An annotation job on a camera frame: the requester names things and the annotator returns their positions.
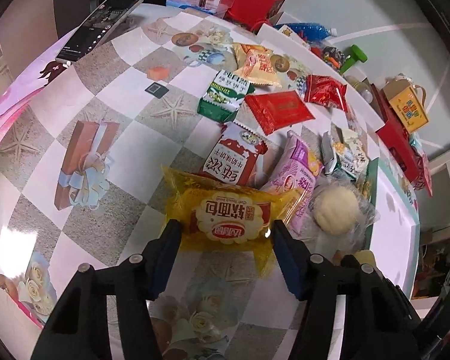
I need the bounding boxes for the yellow soft bread packet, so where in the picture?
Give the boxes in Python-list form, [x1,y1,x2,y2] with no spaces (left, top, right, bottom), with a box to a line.
[161,166,305,275]

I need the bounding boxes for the purple swiss roll packet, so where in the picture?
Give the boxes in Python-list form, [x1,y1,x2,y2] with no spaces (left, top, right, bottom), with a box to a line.
[261,130,323,236]

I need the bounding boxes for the green rimmed white tray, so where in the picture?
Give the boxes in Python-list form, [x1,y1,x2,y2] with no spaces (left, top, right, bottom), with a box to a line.
[365,158,419,297]

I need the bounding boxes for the round bun in clear bag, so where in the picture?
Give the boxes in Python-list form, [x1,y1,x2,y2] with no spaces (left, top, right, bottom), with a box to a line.
[300,176,380,258]

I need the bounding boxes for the white green small snack packet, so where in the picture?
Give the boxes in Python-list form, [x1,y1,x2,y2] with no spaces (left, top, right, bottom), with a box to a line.
[321,128,369,182]

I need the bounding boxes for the large red gift box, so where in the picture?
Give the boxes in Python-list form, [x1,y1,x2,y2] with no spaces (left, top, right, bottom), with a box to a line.
[370,84,419,183]

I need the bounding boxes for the red white biscuit packet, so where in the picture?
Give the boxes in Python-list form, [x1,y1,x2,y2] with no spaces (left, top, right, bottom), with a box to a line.
[199,122,268,185]

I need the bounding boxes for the checkered printed tablecloth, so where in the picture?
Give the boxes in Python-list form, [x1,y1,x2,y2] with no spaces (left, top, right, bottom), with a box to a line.
[0,11,329,359]

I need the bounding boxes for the flat red snack packet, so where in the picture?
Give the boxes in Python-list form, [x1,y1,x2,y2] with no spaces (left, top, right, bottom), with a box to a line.
[244,90,314,136]

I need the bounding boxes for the shiny red snack packet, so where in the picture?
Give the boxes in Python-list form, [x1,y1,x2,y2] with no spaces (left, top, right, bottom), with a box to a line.
[305,75,348,112]

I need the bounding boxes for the green dumbbell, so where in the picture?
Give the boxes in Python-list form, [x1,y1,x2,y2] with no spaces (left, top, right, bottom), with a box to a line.
[339,45,368,75]

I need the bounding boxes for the green white biscuit packet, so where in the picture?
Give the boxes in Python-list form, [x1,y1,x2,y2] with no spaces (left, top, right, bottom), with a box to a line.
[197,70,255,123]

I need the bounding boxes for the orange yellow snack packet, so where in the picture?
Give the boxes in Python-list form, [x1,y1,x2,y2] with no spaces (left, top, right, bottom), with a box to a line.
[232,42,281,87]

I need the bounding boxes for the black smartphone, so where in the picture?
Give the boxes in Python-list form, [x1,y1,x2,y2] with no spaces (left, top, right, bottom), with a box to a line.
[56,0,144,65]

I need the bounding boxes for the white cardboard toy box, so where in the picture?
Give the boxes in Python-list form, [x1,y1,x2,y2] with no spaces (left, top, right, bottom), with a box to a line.
[257,24,311,50]

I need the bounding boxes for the blue bead bag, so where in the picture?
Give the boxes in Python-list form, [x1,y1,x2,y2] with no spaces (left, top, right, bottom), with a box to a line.
[274,23,337,42]

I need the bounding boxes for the red box at back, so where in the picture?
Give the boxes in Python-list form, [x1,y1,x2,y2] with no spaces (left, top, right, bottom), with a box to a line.
[225,0,285,32]

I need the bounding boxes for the yellow cardboard handle box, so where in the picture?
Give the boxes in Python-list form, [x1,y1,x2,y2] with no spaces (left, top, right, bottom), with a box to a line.
[383,75,428,133]

